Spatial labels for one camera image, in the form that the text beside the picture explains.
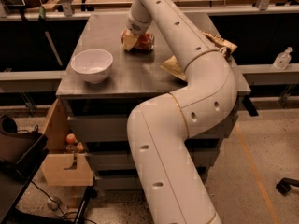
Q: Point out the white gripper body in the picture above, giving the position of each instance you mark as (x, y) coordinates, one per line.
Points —
(135, 26)

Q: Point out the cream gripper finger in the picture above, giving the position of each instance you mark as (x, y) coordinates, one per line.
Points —
(129, 40)

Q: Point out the red coke can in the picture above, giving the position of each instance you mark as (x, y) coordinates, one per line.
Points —
(145, 42)

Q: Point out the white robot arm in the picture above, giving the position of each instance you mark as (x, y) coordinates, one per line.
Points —
(158, 128)

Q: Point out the white bowl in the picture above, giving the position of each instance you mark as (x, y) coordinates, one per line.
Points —
(92, 65)

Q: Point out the sea salt chip bag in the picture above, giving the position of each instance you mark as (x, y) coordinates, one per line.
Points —
(225, 47)

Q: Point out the grey drawer cabinet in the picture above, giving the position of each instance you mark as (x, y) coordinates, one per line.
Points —
(97, 113)

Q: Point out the orange apple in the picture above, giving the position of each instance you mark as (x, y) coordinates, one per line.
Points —
(71, 139)

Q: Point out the wooden box with fruit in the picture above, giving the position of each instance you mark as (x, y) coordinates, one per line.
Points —
(62, 167)

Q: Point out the hand sanitizer bottle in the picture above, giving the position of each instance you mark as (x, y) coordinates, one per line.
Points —
(283, 59)

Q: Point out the black cart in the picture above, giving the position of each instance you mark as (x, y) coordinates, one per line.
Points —
(20, 156)

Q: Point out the black office chair base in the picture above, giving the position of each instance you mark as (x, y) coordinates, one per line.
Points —
(284, 186)

